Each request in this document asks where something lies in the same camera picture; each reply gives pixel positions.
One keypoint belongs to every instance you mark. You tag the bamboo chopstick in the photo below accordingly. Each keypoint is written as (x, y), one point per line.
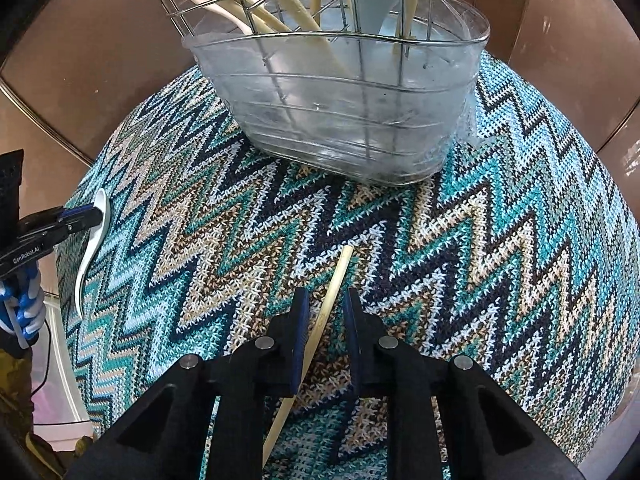
(311, 347)

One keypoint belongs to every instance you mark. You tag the zigzag patterned table mat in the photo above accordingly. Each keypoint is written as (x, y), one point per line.
(521, 253)

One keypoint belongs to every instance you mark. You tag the white ceramic soup spoon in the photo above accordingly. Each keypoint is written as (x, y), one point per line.
(95, 240)

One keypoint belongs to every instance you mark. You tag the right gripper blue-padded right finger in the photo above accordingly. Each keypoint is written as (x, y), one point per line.
(382, 366)

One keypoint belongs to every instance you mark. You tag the blue white gloved hand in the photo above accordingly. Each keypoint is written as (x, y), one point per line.
(22, 305)

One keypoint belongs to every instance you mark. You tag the wire utensil basket with tray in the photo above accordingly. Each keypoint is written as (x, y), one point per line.
(383, 109)

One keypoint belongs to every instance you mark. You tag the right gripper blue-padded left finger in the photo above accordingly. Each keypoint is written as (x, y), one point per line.
(268, 366)

